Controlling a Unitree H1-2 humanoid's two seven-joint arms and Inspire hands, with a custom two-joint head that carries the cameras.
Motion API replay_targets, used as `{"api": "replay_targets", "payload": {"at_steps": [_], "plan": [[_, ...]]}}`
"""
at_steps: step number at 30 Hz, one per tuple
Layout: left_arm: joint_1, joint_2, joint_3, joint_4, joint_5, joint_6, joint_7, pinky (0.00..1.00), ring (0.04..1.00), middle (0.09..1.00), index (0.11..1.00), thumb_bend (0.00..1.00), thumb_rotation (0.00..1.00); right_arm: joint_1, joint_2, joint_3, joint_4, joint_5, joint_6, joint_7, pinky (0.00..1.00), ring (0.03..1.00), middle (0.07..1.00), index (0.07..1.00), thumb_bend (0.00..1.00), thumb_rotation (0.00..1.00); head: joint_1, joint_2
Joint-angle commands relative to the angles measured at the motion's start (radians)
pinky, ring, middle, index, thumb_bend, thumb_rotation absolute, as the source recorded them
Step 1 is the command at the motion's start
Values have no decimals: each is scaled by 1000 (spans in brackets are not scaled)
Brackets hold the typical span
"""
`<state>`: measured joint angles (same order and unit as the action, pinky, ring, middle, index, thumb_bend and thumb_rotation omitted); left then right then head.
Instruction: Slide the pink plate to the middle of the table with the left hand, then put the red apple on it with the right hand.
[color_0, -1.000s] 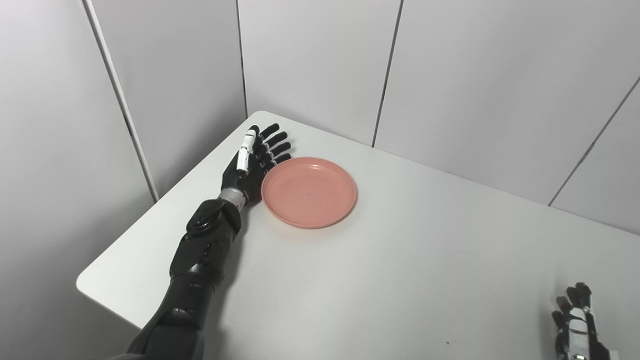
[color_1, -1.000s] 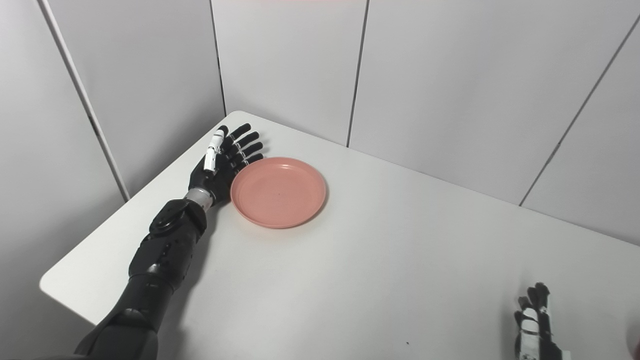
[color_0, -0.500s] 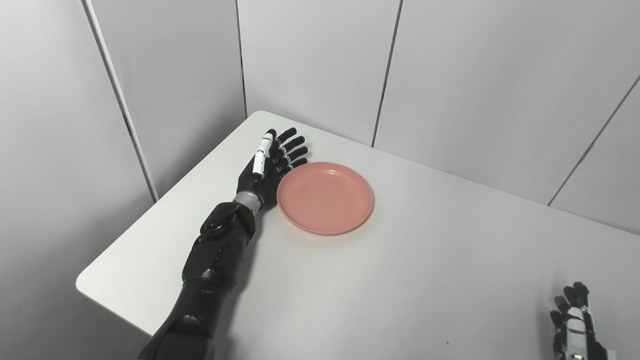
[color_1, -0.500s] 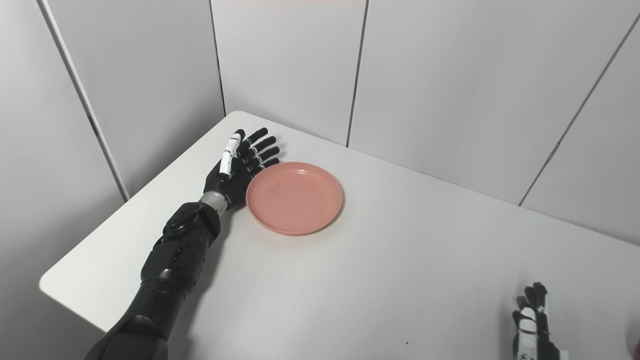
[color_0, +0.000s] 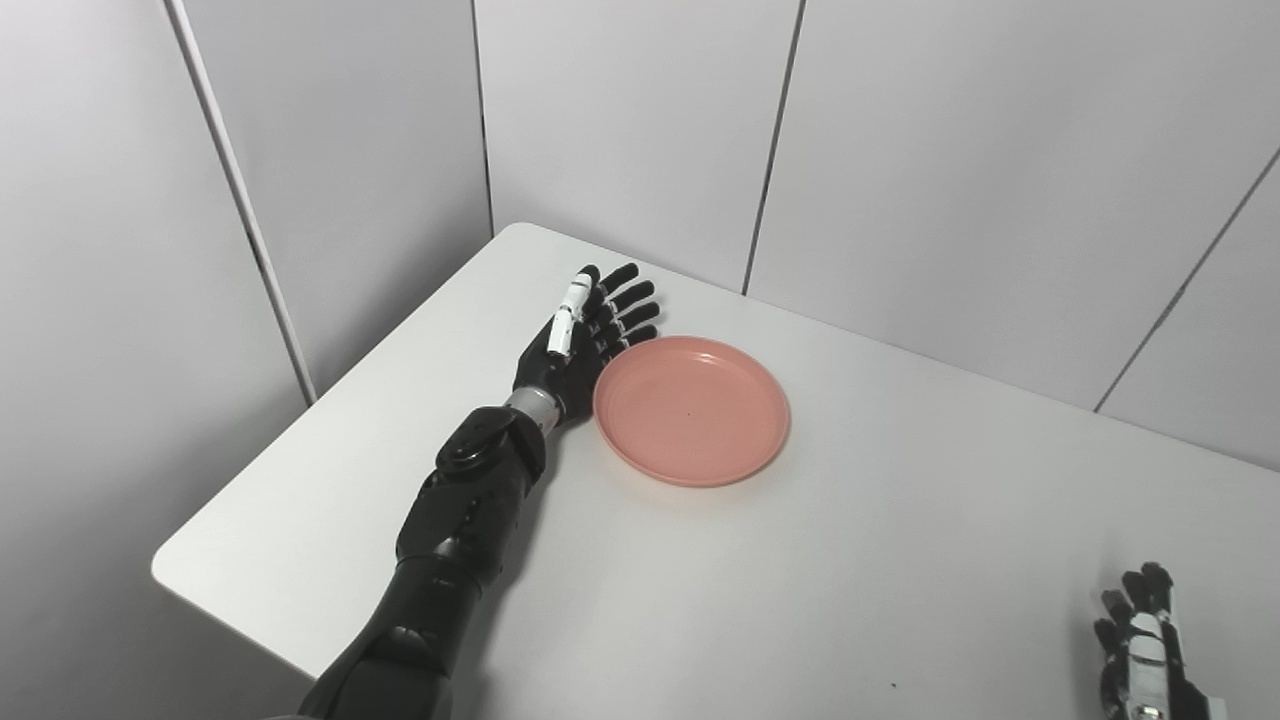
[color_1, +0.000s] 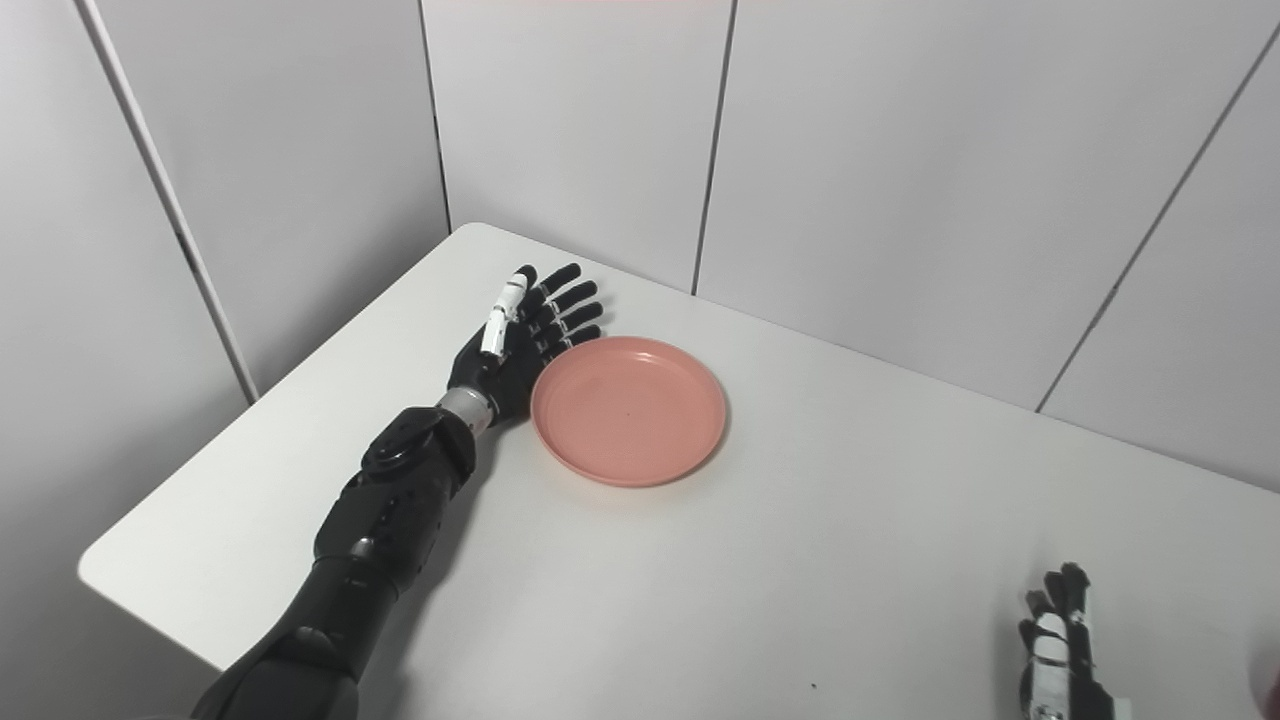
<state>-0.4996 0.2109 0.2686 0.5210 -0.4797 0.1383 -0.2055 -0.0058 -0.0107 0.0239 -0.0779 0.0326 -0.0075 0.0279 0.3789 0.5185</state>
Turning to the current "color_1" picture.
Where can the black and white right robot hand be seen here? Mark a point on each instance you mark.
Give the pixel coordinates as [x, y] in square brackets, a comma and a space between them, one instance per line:
[1060, 670]

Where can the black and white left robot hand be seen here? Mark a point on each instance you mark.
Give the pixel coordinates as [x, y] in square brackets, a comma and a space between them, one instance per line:
[500, 370]

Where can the pink round plate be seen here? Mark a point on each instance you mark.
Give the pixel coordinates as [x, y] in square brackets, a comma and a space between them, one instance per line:
[630, 410]

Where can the red apple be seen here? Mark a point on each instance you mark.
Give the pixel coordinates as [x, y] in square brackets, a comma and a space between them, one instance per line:
[1273, 690]

